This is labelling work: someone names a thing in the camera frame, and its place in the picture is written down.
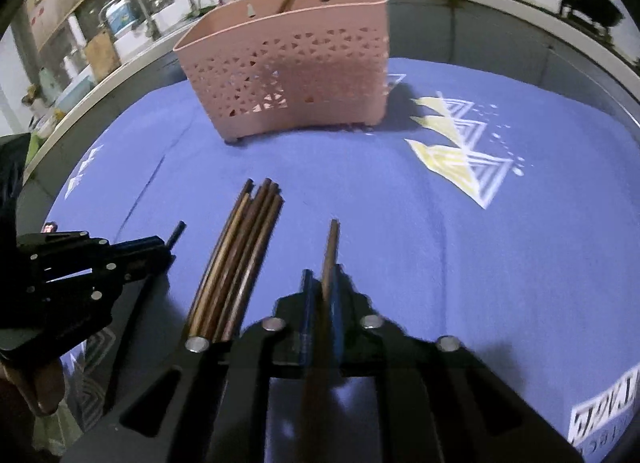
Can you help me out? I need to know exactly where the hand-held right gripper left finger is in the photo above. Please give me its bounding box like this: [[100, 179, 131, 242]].
[[60, 268, 321, 463]]

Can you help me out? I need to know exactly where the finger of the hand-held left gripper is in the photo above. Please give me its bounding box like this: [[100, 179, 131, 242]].
[[26, 262, 172, 325], [16, 229, 177, 277]]

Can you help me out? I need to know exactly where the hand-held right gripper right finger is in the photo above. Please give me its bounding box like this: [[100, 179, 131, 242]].
[[327, 265, 586, 463]]

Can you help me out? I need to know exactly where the bundle of wooden chopsticks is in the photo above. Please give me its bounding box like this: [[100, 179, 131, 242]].
[[186, 178, 285, 344]]

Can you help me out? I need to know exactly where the pink perforated plastic basket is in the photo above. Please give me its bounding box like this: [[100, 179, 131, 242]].
[[172, 0, 391, 144]]

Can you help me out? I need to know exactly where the person's left hand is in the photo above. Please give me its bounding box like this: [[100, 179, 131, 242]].
[[0, 356, 67, 417]]

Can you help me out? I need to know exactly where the blue printed tablecloth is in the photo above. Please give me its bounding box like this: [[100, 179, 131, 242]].
[[42, 57, 640, 463]]

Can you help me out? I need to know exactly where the wooden cutting board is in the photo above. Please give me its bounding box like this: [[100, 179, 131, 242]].
[[83, 33, 122, 82]]

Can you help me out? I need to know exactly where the white blue-label jug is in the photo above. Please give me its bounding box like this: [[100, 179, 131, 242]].
[[105, 0, 139, 36]]

